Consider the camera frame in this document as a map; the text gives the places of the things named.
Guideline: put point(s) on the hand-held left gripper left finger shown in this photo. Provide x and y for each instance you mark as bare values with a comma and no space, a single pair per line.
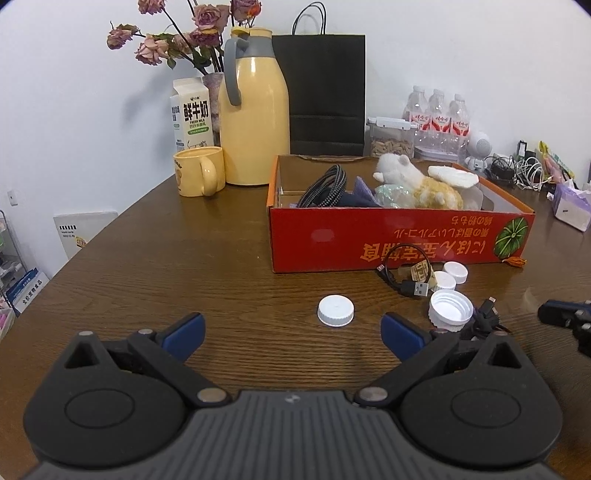
185,331

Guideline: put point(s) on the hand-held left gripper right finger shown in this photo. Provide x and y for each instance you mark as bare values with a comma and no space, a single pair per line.
400,332

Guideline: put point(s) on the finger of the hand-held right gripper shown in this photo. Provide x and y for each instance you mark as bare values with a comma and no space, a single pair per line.
582,339
556,313

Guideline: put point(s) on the white ribbed lid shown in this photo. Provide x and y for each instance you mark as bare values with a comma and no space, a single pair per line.
450,309

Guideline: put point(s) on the small white bottle cap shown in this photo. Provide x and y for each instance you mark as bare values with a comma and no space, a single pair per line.
442,280
457,272

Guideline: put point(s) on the large white cap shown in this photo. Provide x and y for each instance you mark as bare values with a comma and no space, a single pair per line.
337,310

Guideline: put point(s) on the red cardboard box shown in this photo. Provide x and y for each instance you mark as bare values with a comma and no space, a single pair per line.
369,240

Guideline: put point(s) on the navy blue cloth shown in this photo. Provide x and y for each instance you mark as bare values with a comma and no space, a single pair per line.
360,201

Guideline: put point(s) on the white yellow plush toy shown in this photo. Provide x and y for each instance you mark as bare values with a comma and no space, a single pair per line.
429,184

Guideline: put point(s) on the purple knitted cloth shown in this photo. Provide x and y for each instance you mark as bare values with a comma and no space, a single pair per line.
364,185

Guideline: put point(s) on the beige patterned tag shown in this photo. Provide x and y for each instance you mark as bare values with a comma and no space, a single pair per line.
422,271

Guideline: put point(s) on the orange dried flower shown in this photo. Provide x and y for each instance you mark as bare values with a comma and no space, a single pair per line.
515,262

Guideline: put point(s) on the purple tissue pack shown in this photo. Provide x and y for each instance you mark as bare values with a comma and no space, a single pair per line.
575,207

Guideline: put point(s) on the iridescent plastic wrap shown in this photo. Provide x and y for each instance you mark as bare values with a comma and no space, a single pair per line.
392,196

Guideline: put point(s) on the white booklet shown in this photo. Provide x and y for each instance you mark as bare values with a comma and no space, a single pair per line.
83,230

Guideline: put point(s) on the colourful snack packets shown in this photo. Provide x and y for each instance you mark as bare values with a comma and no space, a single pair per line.
556,161

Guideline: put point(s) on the yellow mug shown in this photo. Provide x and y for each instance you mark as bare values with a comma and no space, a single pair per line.
194,173

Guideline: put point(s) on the blue printed packets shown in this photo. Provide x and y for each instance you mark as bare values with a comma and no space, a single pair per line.
25,293

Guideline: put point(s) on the black power adapter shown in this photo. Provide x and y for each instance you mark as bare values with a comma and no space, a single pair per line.
525,150

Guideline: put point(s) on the white robot figurine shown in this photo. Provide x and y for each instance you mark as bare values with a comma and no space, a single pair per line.
479,145

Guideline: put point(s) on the clear nut container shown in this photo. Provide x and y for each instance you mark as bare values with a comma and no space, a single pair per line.
391,146

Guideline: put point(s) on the white lidded storage box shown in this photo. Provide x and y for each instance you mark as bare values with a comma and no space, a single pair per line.
438,150

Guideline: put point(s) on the white milk carton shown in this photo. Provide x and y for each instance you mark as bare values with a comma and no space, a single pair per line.
194,115

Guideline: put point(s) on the yellow thermos jug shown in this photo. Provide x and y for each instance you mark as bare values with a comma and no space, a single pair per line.
251,115

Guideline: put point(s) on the glass vase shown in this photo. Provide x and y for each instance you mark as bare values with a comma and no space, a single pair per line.
213,83

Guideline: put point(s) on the black paper bag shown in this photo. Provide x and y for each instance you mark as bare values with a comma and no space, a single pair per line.
323,92

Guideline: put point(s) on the dried rose bouquet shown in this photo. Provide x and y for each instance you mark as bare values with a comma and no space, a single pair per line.
205,18

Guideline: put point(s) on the white wall socket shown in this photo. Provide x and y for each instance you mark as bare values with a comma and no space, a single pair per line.
12,197

